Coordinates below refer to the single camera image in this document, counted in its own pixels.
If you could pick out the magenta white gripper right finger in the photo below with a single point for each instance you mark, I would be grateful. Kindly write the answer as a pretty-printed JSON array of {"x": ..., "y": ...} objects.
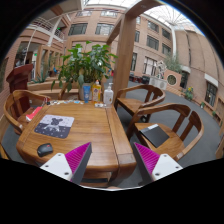
[{"x": 153, "y": 166}]

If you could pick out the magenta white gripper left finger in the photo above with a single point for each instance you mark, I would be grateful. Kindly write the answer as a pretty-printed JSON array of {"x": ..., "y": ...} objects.
[{"x": 70, "y": 166}]

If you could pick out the black computer mouse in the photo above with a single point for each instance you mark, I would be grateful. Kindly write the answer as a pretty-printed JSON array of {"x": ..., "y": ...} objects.
[{"x": 44, "y": 149}]

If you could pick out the grey cartoon mouse pad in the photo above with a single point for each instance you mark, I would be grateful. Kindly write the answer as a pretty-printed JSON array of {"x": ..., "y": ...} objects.
[{"x": 55, "y": 126}]

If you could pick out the wooden chair near right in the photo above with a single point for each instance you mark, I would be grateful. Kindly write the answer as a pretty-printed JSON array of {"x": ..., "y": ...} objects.
[{"x": 175, "y": 123}]

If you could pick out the wooden chair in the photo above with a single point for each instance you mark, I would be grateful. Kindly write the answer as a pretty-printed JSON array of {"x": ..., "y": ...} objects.
[
  {"x": 175, "y": 123},
  {"x": 17, "y": 106},
  {"x": 153, "y": 96}
]

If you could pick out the wooden table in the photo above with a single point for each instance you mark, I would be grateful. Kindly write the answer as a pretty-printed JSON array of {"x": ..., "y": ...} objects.
[{"x": 112, "y": 157}]

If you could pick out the wooden chair far right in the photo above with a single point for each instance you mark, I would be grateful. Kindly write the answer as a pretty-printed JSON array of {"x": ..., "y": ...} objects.
[{"x": 153, "y": 96}]

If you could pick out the wooden chair left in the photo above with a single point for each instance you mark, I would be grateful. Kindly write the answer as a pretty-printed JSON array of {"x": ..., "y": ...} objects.
[{"x": 17, "y": 106}]

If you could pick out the blue tube bottle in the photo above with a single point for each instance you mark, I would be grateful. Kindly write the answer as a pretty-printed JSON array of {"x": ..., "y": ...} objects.
[{"x": 86, "y": 93}]

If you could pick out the white pump sanitizer bottle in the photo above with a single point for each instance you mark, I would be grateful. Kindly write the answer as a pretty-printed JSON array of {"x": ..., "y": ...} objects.
[{"x": 108, "y": 96}]

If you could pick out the yellow liquid bottle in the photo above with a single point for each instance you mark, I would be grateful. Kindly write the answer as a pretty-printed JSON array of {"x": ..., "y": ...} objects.
[{"x": 96, "y": 92}]

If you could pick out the green potted plant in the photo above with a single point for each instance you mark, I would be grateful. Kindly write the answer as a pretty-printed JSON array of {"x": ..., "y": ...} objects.
[{"x": 80, "y": 66}]

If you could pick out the dark red wooden podium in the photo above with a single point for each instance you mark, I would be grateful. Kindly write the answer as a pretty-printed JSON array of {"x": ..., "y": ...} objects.
[{"x": 18, "y": 77}]

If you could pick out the wooden pillar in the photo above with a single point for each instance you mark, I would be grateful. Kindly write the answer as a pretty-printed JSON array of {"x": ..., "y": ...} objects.
[{"x": 125, "y": 29}]

